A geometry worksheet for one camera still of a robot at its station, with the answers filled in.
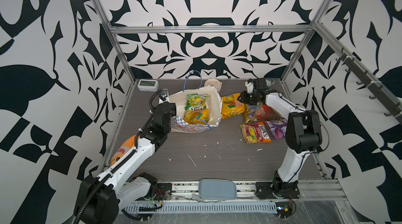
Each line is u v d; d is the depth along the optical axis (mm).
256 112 964
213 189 727
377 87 579
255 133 896
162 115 566
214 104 870
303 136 512
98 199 385
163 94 659
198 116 953
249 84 893
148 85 1115
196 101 945
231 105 964
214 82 1151
